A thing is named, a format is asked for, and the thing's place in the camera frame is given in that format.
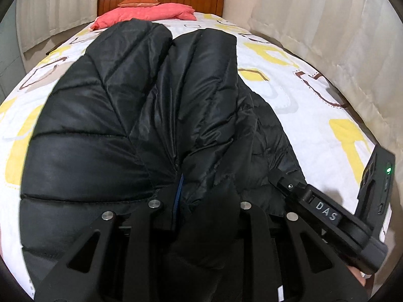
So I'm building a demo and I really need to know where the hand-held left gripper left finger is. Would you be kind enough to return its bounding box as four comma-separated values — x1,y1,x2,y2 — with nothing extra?
34,179,186,302

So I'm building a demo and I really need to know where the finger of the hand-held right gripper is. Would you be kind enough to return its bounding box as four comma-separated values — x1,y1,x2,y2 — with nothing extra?
268,170,313,203

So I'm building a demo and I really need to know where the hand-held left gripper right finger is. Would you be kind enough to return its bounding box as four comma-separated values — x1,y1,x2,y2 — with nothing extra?
234,200,368,302

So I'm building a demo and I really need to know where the black padded jacket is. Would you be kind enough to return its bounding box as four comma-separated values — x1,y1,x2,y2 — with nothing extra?
19,18,311,302

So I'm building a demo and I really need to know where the bed with patterned sheet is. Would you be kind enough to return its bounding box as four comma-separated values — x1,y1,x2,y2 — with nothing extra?
0,12,394,290

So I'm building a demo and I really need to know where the white window curtain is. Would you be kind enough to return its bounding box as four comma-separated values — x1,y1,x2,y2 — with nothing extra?
16,0,103,54
247,0,403,177

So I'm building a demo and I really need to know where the pink blanket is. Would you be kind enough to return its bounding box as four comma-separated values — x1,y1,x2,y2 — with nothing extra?
91,3,196,31

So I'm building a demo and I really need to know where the frosted glass wardrobe door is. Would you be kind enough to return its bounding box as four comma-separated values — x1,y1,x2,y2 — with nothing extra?
0,3,26,85

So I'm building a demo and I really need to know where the orange patterned cushion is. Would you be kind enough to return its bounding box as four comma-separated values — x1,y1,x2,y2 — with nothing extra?
117,0,161,8

